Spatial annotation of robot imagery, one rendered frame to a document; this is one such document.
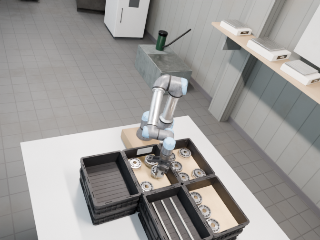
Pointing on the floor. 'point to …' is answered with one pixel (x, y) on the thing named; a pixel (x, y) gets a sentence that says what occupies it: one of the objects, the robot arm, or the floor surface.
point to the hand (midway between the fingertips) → (155, 174)
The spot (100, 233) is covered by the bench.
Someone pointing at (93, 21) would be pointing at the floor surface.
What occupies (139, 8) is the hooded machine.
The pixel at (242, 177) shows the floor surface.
